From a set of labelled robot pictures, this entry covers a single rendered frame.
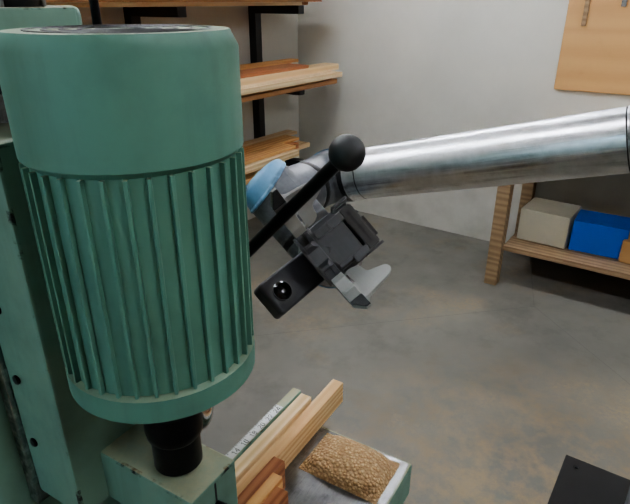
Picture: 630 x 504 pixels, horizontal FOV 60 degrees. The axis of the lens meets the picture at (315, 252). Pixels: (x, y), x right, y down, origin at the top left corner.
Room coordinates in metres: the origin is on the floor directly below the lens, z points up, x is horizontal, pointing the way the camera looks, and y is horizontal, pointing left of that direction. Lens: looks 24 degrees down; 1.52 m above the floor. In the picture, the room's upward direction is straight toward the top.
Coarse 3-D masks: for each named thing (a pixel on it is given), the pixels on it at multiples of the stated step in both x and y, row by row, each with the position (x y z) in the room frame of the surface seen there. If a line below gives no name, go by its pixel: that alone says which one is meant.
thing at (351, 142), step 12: (336, 144) 0.50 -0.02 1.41; (348, 144) 0.49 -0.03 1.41; (360, 144) 0.50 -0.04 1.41; (336, 156) 0.49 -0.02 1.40; (348, 156) 0.49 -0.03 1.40; (360, 156) 0.49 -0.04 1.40; (324, 168) 0.51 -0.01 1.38; (336, 168) 0.50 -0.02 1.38; (348, 168) 0.49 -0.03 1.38; (312, 180) 0.52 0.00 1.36; (324, 180) 0.51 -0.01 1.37; (300, 192) 0.52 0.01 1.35; (312, 192) 0.52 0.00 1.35; (288, 204) 0.53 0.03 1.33; (300, 204) 0.53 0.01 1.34; (276, 216) 0.54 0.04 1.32; (288, 216) 0.53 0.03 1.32; (264, 228) 0.55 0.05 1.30; (276, 228) 0.54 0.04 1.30; (252, 240) 0.56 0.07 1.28; (264, 240) 0.55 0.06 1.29; (252, 252) 0.56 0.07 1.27
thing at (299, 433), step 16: (336, 384) 0.75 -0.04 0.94; (320, 400) 0.71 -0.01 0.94; (336, 400) 0.73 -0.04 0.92; (304, 416) 0.67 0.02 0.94; (320, 416) 0.69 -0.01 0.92; (288, 432) 0.63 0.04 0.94; (304, 432) 0.65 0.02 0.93; (272, 448) 0.60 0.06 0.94; (288, 448) 0.61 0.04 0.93; (256, 464) 0.57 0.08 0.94; (288, 464) 0.61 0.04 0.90; (240, 480) 0.54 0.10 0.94
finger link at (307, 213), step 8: (304, 184) 0.57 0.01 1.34; (272, 192) 0.53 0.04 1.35; (288, 192) 0.57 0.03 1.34; (296, 192) 0.57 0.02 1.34; (272, 200) 0.54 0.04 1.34; (280, 200) 0.54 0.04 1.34; (288, 200) 0.56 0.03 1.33; (312, 200) 0.58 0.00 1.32; (272, 208) 0.54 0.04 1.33; (280, 208) 0.55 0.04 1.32; (304, 208) 0.58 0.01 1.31; (312, 208) 0.59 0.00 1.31; (296, 216) 0.57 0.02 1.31; (304, 216) 0.58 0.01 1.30; (312, 216) 0.59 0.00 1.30; (288, 224) 0.56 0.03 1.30; (296, 224) 0.57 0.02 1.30; (304, 224) 0.59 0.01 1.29; (296, 232) 0.57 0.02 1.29
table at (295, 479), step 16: (320, 432) 0.68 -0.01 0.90; (304, 448) 0.64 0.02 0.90; (400, 464) 0.61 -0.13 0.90; (288, 480) 0.58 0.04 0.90; (304, 480) 0.58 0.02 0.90; (320, 480) 0.58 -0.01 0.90; (400, 480) 0.58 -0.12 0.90; (288, 496) 0.55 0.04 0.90; (304, 496) 0.55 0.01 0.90; (320, 496) 0.55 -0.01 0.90; (336, 496) 0.55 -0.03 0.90; (352, 496) 0.55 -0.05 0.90; (384, 496) 0.55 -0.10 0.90; (400, 496) 0.58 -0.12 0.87
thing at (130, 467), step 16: (128, 432) 0.49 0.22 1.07; (144, 432) 0.49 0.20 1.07; (112, 448) 0.47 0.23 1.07; (128, 448) 0.47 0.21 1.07; (144, 448) 0.47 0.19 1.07; (208, 448) 0.47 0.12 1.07; (112, 464) 0.45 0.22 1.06; (128, 464) 0.44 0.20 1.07; (144, 464) 0.44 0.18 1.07; (208, 464) 0.44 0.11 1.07; (224, 464) 0.44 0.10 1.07; (112, 480) 0.46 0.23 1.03; (128, 480) 0.44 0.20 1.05; (144, 480) 0.43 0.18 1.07; (160, 480) 0.42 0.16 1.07; (176, 480) 0.42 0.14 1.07; (192, 480) 0.42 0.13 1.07; (208, 480) 0.42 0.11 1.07; (224, 480) 0.43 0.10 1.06; (112, 496) 0.46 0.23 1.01; (128, 496) 0.44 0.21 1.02; (144, 496) 0.43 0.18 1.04; (160, 496) 0.42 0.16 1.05; (176, 496) 0.40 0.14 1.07; (192, 496) 0.40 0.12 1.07; (208, 496) 0.41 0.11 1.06; (224, 496) 0.43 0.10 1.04
